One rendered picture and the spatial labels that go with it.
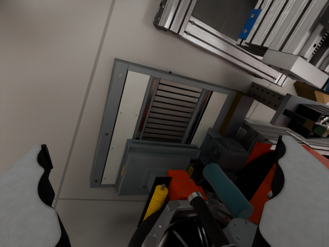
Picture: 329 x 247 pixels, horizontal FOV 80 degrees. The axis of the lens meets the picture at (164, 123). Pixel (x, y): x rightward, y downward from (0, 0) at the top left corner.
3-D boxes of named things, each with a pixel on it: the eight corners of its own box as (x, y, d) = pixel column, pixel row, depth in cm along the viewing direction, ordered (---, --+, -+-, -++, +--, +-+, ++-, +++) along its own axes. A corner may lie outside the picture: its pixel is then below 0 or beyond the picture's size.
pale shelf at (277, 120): (269, 122, 104) (273, 125, 101) (286, 92, 97) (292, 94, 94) (315, 131, 122) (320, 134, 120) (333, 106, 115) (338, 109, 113)
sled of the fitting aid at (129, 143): (114, 182, 133) (116, 193, 125) (127, 137, 119) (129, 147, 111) (178, 182, 155) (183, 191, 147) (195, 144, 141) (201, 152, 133)
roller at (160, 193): (138, 225, 99) (141, 235, 94) (155, 180, 87) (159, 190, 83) (149, 224, 101) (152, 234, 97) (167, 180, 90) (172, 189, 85)
